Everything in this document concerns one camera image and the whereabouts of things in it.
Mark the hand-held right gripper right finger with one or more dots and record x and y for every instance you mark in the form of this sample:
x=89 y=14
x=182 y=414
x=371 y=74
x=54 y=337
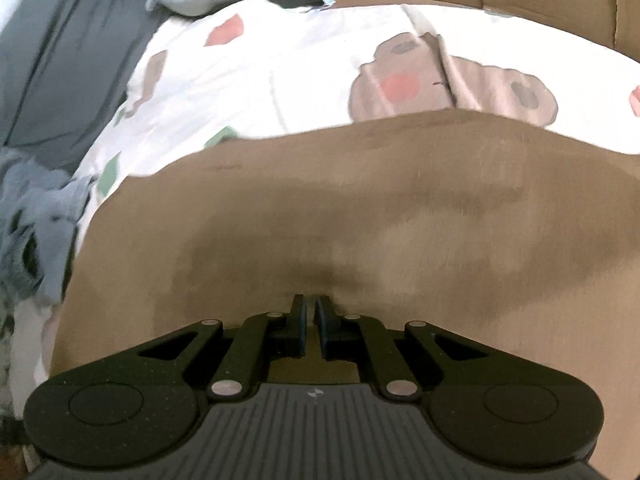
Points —
x=322 y=330

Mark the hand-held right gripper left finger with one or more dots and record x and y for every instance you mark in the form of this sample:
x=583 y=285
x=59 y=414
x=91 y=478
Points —
x=301 y=330

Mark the brown printed t-shirt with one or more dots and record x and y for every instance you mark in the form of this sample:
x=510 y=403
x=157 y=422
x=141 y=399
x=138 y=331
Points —
x=400 y=220

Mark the bear print blanket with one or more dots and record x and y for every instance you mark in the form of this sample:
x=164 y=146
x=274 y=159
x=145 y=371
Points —
x=280 y=75

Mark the light blue jeans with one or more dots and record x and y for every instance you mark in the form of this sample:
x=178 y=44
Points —
x=45 y=220

